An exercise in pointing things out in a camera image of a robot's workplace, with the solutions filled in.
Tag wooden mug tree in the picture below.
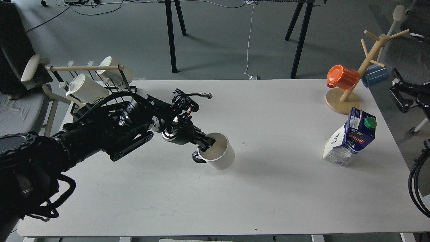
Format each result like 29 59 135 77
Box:
325 29 410 114

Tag cream mug rear on rack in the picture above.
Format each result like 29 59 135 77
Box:
96 56 135 89

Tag white mug black handle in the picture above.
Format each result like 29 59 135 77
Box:
192 133 235 170

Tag black floor cables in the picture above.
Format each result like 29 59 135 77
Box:
25 0 168 33

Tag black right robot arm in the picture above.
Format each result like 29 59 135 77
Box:
390 68 430 217

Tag blue white milk carton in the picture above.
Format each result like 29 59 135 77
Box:
322 107 377 166

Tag black wire mug rack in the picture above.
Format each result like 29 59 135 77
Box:
46 56 135 109

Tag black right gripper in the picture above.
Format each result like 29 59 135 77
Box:
390 68 430 118

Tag white power cable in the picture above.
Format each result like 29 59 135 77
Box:
188 0 258 80

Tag cream mug on rack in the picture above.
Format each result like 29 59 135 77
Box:
66 74 109 108
96 56 135 89

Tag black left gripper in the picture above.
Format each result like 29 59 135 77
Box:
161 118 216 152

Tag blue plastic cup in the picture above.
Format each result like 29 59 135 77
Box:
361 64 389 89

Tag cream mug front on rack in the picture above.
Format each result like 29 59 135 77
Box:
66 74 109 108

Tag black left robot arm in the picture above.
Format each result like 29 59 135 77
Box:
0 89 217 242

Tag orange plastic cup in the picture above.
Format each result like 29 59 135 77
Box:
327 65 359 91

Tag grey office chair left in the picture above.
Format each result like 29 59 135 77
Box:
0 1 70 136

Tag black trestle table legs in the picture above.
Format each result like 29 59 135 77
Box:
164 0 328 79

